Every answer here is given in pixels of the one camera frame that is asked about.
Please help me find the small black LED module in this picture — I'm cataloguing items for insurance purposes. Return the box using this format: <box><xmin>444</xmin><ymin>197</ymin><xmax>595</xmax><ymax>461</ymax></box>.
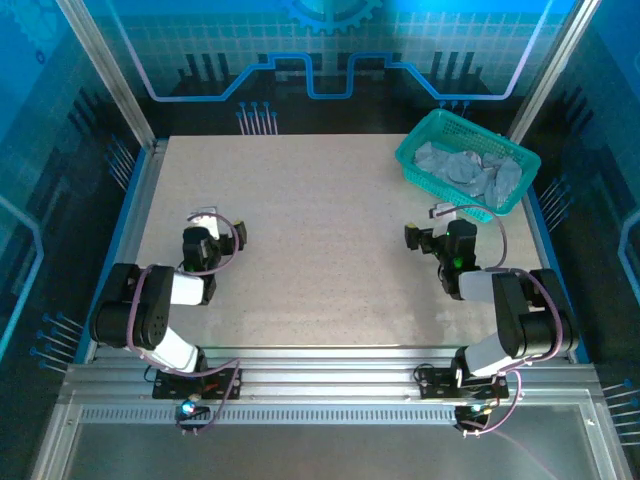
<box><xmin>174</xmin><ymin>397</ymin><xmax>211</xmax><ymax>426</ymax></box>
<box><xmin>453</xmin><ymin>402</ymin><xmax>494</xmax><ymax>426</ymax></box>

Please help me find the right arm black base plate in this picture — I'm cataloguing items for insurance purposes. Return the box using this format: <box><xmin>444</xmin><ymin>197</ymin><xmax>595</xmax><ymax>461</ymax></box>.
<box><xmin>417</xmin><ymin>367</ymin><xmax>510</xmax><ymax>401</ymax></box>

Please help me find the aluminium frame rail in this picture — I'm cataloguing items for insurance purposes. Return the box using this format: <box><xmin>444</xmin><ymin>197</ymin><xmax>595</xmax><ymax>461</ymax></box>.
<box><xmin>58</xmin><ymin>347</ymin><xmax>609</xmax><ymax>407</ymax></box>

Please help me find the aluminium table side rail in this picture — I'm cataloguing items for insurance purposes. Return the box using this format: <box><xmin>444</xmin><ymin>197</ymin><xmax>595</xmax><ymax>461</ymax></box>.
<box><xmin>82</xmin><ymin>139</ymin><xmax>169</xmax><ymax>366</ymax></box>

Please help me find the grey metal panel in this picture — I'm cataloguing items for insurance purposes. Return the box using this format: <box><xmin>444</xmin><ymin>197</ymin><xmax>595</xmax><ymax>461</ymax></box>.
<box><xmin>29</xmin><ymin>389</ymin><xmax>634</xmax><ymax>480</ymax></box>

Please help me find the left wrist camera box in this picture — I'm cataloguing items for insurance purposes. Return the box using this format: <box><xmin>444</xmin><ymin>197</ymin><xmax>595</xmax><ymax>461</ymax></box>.
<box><xmin>187</xmin><ymin>204</ymin><xmax>222</xmax><ymax>241</ymax></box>

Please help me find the slotted grey cable duct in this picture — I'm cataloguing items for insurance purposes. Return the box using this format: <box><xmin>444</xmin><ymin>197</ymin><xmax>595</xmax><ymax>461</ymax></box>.
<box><xmin>79</xmin><ymin>405</ymin><xmax>459</xmax><ymax>426</ymax></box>

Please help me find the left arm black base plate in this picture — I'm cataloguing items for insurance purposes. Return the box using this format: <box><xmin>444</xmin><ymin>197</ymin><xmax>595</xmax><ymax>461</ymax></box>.
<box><xmin>151</xmin><ymin>367</ymin><xmax>242</xmax><ymax>401</ymax></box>

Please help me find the grey-blue t-shirt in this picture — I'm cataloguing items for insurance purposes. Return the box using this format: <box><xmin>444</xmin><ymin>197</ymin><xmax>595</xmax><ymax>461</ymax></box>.
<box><xmin>412</xmin><ymin>141</ymin><xmax>524</xmax><ymax>210</ymax></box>

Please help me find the teal plastic basket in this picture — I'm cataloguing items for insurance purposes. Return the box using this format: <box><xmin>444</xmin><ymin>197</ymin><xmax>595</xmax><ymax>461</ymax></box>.
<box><xmin>394</xmin><ymin>108</ymin><xmax>543</xmax><ymax>218</ymax></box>

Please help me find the aluminium frame post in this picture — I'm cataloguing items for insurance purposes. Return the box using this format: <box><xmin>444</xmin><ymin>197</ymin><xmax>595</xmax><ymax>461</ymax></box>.
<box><xmin>507</xmin><ymin>0</ymin><xmax>601</xmax><ymax>146</ymax></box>
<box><xmin>54</xmin><ymin>0</ymin><xmax>157</xmax><ymax>151</ymax></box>

